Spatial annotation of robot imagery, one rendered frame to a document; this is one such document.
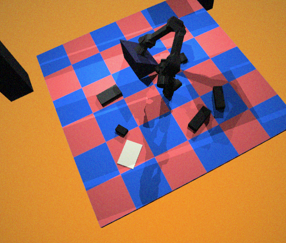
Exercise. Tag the cream flat rectangular panel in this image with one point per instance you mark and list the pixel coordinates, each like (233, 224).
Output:
(129, 154)

